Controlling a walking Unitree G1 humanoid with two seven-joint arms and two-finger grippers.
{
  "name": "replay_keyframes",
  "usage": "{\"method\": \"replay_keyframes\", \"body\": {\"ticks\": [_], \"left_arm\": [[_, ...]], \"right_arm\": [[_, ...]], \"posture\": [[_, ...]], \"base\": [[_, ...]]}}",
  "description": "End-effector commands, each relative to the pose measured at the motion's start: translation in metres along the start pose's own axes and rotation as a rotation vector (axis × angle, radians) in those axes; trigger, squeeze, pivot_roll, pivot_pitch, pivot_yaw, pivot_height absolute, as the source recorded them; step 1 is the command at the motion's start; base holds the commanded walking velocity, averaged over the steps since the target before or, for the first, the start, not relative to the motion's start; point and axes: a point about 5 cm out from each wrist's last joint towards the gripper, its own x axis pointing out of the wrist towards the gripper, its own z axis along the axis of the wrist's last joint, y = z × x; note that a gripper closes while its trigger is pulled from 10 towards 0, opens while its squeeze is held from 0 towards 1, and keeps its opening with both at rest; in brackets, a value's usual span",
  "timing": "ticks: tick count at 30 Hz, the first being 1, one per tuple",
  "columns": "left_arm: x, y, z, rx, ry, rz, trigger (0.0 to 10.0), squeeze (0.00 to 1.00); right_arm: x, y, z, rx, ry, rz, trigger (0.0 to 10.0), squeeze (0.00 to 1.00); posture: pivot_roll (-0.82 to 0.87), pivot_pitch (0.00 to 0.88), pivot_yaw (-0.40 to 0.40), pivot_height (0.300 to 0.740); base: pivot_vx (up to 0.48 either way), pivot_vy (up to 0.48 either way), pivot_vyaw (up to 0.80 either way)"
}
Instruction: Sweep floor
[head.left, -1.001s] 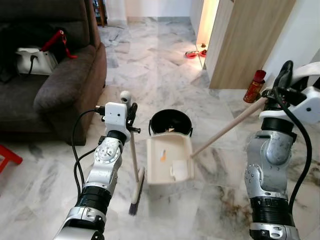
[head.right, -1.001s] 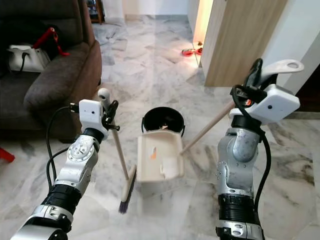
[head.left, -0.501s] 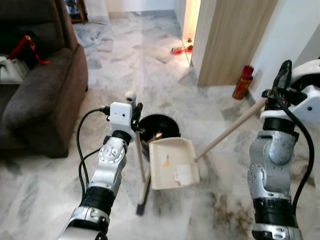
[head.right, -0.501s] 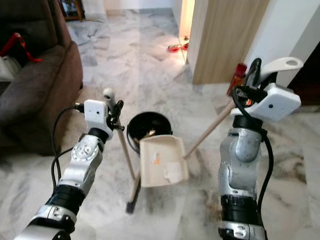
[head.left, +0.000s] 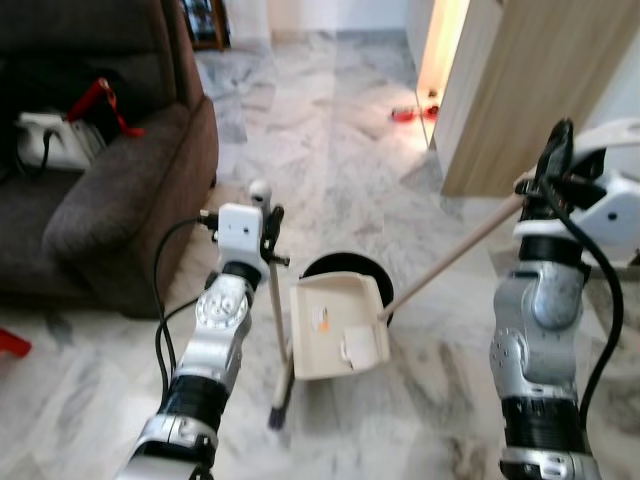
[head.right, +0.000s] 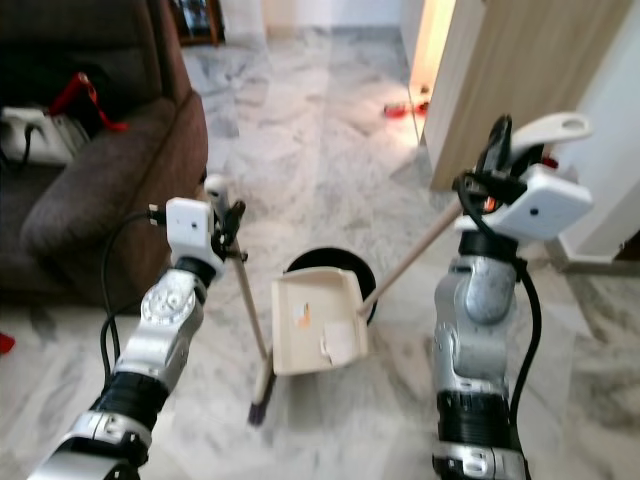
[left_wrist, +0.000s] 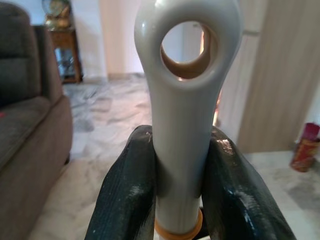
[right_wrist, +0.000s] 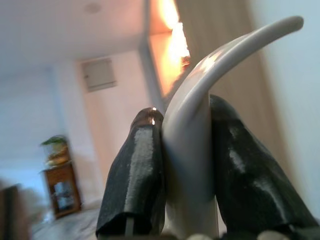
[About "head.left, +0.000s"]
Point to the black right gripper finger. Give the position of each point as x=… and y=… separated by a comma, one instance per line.
x=557, y=152

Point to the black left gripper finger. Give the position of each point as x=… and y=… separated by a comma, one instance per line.
x=274, y=224

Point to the beige broom with purple bristles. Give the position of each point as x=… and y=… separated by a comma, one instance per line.
x=283, y=390

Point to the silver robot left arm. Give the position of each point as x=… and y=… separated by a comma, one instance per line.
x=220, y=320

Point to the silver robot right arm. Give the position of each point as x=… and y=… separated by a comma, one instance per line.
x=535, y=330

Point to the small red floor object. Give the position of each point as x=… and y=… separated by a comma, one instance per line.
x=412, y=112

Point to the light wooden partition panel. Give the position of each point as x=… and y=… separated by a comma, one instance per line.
x=520, y=90

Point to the black round bin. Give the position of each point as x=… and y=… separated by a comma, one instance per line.
x=345, y=265

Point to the dark brown fabric sofa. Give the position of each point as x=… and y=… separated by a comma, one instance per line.
x=120, y=200

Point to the dark wooden shelf cabinet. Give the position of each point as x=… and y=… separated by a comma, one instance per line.
x=205, y=20

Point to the white device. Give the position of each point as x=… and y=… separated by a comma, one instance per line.
x=50, y=140

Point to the red plastic object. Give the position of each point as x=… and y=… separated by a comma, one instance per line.
x=12, y=343

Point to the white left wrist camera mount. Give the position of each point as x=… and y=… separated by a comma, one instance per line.
x=238, y=232

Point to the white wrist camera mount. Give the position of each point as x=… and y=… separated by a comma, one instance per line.
x=615, y=215
x=238, y=232

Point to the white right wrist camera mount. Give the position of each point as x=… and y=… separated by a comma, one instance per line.
x=615, y=215

